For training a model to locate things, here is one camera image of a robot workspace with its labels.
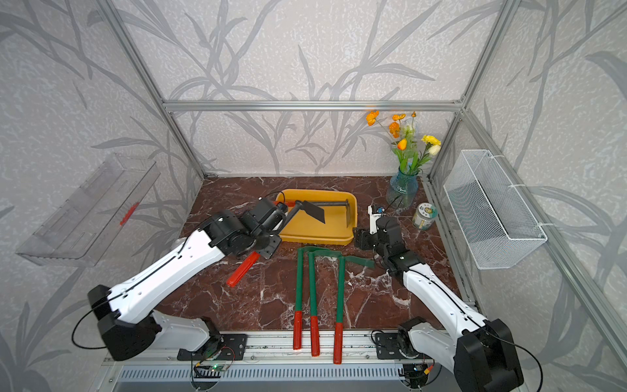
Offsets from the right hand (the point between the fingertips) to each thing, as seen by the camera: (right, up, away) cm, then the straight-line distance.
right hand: (362, 226), depth 84 cm
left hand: (-29, -3, -11) cm, 31 cm away
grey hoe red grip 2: (-4, +7, +21) cm, 22 cm away
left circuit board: (-49, -42, -12) cm, 66 cm away
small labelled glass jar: (+27, +2, +12) cm, 29 cm away
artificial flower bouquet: (+20, +27, +10) cm, 35 cm away
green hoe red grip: (-22, -28, -5) cm, 36 cm away
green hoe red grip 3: (-7, -14, +7) cm, 17 cm away
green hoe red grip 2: (-16, -29, -7) cm, 34 cm away
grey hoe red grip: (-34, -9, -21) cm, 41 cm away
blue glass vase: (+19, +13, +17) cm, 29 cm away
